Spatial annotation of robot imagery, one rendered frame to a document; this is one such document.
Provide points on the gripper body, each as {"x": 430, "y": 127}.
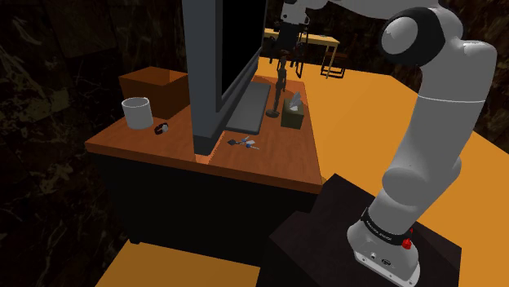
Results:
{"x": 287, "y": 37}

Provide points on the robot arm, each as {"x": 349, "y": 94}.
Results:
{"x": 429, "y": 131}

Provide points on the yellow table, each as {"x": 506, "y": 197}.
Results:
{"x": 320, "y": 39}

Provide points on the dark slender human figure statue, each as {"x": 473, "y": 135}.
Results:
{"x": 280, "y": 85}

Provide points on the olive tissue box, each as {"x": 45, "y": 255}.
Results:
{"x": 292, "y": 115}

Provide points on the grey keyboard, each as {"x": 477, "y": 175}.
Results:
{"x": 248, "y": 109}

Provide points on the large dark flat screen television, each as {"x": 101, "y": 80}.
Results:
{"x": 204, "y": 71}

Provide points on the bunch of keys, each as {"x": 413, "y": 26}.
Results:
{"x": 242, "y": 142}

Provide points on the brown wooden television cabinet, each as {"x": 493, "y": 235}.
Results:
{"x": 278, "y": 159}

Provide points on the brown open box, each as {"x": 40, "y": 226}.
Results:
{"x": 153, "y": 89}

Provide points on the small black wristwatch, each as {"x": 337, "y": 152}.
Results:
{"x": 161, "y": 128}

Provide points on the white cylindrical cup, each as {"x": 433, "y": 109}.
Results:
{"x": 138, "y": 115}

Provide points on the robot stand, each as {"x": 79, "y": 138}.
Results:
{"x": 318, "y": 246}

